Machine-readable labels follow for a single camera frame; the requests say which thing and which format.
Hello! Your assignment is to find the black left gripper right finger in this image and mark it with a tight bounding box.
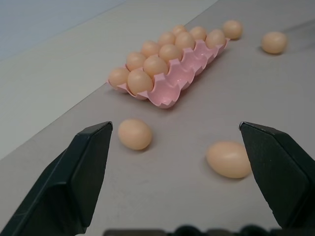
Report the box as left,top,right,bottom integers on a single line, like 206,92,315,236
238,121,315,231

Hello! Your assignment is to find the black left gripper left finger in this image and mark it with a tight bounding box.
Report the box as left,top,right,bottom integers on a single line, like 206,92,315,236
0,121,114,236

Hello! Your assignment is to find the pink plastic egg tray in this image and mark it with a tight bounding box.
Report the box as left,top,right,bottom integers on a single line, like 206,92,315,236
106,37,231,110

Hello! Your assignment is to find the beige egg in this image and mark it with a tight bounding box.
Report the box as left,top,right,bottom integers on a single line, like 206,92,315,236
126,51,147,71
118,118,153,150
189,26,208,41
108,67,130,89
127,68,154,95
222,20,244,40
143,55,169,76
261,31,288,55
141,40,160,57
171,24,188,35
157,31,176,47
158,43,183,61
206,140,252,179
175,31,195,50
205,29,226,49

